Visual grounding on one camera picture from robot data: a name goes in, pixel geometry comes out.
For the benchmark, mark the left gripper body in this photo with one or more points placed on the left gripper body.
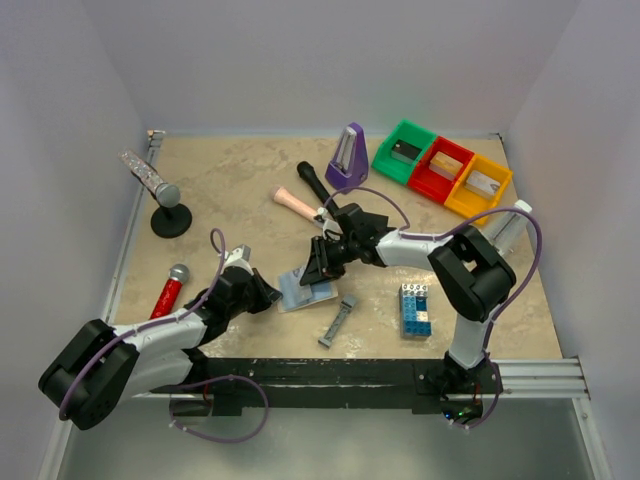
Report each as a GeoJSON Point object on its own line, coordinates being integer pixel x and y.
{"type": "Point", "coordinates": [255, 291]}

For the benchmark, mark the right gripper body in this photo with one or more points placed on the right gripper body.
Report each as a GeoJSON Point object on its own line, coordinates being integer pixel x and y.
{"type": "Point", "coordinates": [321, 261]}

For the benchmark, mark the white VIP credit card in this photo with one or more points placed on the white VIP credit card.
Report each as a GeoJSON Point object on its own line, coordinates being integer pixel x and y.
{"type": "Point", "coordinates": [296, 274]}

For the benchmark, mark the beige card holder wallet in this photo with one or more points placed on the beige card holder wallet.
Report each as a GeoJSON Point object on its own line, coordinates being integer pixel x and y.
{"type": "Point", "coordinates": [295, 296]}

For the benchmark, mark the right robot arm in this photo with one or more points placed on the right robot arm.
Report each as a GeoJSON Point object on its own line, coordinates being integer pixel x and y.
{"type": "Point", "coordinates": [475, 278]}

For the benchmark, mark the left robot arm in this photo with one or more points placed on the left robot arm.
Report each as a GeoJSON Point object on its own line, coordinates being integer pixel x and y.
{"type": "Point", "coordinates": [103, 366]}

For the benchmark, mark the black card in green bin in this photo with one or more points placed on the black card in green bin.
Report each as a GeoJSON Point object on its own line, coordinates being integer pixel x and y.
{"type": "Point", "coordinates": [405, 152]}

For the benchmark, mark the tan card in red bin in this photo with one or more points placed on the tan card in red bin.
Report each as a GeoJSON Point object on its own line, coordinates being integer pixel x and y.
{"type": "Point", "coordinates": [445, 166]}

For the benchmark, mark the white card in yellow bin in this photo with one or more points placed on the white card in yellow bin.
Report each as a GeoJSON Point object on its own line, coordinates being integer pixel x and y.
{"type": "Point", "coordinates": [482, 185]}

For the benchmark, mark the grey truss beam piece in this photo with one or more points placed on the grey truss beam piece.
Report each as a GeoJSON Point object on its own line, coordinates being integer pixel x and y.
{"type": "Point", "coordinates": [347, 304]}

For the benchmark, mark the red glitter microphone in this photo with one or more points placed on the red glitter microphone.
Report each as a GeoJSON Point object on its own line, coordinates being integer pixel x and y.
{"type": "Point", "coordinates": [178, 275]}

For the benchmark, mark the purple metronome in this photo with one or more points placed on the purple metronome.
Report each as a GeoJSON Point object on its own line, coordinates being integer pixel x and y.
{"type": "Point", "coordinates": [349, 166]}

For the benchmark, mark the pink microphone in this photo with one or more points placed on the pink microphone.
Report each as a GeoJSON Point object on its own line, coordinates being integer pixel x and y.
{"type": "Point", "coordinates": [284, 197]}

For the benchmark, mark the black microphone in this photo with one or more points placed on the black microphone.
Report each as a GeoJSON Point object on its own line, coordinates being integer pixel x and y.
{"type": "Point", "coordinates": [307, 173]}

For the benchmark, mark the blue toy brick block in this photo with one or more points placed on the blue toy brick block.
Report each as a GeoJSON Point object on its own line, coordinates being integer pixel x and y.
{"type": "Point", "coordinates": [413, 307]}

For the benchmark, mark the red storage bin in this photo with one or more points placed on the red storage bin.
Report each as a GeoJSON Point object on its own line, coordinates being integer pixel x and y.
{"type": "Point", "coordinates": [430, 185]}

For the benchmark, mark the black round microphone stand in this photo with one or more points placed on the black round microphone stand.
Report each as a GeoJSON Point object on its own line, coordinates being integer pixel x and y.
{"type": "Point", "coordinates": [168, 223]}

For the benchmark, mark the green storage bin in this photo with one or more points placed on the green storage bin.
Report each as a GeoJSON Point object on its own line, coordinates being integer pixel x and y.
{"type": "Point", "coordinates": [411, 133]}

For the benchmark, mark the glitter microphone on stand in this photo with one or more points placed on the glitter microphone on stand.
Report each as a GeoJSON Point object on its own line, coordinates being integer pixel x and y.
{"type": "Point", "coordinates": [166, 194]}

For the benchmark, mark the yellow storage bin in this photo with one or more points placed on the yellow storage bin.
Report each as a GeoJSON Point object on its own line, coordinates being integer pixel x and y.
{"type": "Point", "coordinates": [468, 204]}

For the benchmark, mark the white metronome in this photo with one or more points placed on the white metronome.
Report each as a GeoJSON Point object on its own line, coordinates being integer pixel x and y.
{"type": "Point", "coordinates": [504, 228]}

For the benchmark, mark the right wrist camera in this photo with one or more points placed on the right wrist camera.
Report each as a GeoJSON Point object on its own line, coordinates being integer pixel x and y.
{"type": "Point", "coordinates": [330, 228]}

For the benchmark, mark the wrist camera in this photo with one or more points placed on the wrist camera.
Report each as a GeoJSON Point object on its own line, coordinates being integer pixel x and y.
{"type": "Point", "coordinates": [238, 257]}
{"type": "Point", "coordinates": [330, 228]}

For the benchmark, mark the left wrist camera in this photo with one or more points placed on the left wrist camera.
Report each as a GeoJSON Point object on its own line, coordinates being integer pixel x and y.
{"type": "Point", "coordinates": [238, 257]}

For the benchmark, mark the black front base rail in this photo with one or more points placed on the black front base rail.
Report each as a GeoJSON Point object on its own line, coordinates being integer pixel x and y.
{"type": "Point", "coordinates": [422, 386]}

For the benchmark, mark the aluminium frame rail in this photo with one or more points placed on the aluminium frame rail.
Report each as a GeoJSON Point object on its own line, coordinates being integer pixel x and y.
{"type": "Point", "coordinates": [109, 310]}

